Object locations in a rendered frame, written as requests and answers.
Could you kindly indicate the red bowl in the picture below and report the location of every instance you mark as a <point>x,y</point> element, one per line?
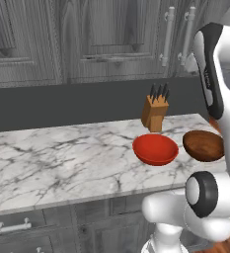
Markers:
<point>155,150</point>

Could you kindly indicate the grey wood wall cabinet door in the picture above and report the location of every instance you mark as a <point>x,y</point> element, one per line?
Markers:
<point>113,39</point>
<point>21,42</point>
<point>182,33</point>

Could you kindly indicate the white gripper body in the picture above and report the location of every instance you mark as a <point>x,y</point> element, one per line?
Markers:
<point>191,65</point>

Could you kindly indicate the grey wood base cabinet door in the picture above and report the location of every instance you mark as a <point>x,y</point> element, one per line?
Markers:
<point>113,234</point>

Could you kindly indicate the wooden knife block with knives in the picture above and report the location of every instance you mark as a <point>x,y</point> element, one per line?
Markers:
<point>153,112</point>

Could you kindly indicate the small grey wood drawer front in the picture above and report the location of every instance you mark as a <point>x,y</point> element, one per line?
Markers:
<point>126,204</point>

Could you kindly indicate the brown wooden bowl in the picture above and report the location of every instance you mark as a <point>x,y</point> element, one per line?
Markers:
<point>203,146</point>

